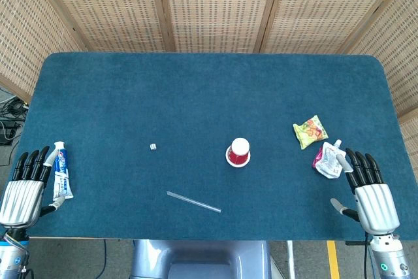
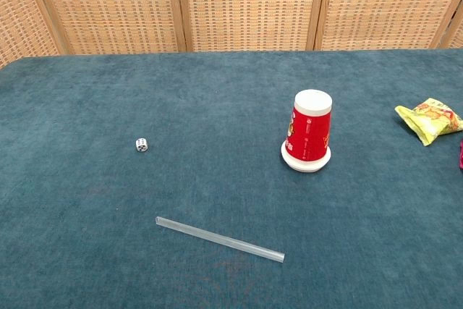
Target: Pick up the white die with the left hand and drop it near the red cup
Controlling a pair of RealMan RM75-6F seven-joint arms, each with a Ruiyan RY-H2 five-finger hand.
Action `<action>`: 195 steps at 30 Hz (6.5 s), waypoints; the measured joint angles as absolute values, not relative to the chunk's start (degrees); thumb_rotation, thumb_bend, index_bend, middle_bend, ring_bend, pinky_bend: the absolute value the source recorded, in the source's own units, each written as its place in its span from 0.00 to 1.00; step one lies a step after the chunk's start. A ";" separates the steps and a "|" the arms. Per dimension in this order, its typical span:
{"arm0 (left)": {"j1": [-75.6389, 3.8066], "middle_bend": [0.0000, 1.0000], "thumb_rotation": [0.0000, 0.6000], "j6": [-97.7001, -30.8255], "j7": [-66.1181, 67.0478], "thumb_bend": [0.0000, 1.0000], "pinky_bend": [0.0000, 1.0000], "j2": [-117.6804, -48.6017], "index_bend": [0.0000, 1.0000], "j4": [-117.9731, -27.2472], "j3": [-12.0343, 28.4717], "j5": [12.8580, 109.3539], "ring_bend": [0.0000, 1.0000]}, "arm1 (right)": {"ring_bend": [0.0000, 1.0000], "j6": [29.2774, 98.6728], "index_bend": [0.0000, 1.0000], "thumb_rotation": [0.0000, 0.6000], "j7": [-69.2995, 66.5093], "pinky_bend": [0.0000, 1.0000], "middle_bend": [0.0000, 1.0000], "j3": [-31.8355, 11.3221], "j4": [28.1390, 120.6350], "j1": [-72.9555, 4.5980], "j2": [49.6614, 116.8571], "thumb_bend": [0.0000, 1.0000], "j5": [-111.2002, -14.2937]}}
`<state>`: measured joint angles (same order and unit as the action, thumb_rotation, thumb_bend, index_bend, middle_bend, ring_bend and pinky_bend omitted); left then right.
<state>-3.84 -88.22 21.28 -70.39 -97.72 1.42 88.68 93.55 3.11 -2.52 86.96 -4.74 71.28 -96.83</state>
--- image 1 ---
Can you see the clear plastic straw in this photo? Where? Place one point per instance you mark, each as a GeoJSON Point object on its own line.
{"type": "Point", "coordinates": [193, 201]}

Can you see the blue felt table mat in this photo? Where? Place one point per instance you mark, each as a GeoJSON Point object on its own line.
{"type": "Point", "coordinates": [209, 122]}

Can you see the small white die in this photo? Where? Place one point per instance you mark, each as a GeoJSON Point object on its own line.
{"type": "Point", "coordinates": [153, 146]}

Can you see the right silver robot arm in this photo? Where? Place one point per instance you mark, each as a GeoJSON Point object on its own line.
{"type": "Point", "coordinates": [390, 254]}

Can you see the yellow floor tape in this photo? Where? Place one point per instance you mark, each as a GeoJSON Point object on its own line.
{"type": "Point", "coordinates": [333, 259]}

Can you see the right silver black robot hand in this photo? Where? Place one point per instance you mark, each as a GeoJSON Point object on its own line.
{"type": "Point", "coordinates": [375, 204]}

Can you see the crumpled white spout pouch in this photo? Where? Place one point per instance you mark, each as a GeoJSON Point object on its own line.
{"type": "Point", "coordinates": [330, 159]}

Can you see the yellow green snack packet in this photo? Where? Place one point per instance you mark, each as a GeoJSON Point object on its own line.
{"type": "Point", "coordinates": [310, 131]}

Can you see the white blue toothpaste tube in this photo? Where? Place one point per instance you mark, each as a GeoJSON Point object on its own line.
{"type": "Point", "coordinates": [61, 171]}

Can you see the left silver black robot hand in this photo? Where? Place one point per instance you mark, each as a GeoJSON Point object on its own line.
{"type": "Point", "coordinates": [23, 197]}

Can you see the woven bamboo folding screen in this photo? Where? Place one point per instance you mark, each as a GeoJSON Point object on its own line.
{"type": "Point", "coordinates": [209, 8]}

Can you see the silver blue robot torso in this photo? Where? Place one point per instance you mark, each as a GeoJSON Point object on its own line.
{"type": "Point", "coordinates": [202, 259]}

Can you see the red white paper cup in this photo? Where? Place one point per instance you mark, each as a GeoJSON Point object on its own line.
{"type": "Point", "coordinates": [238, 153]}

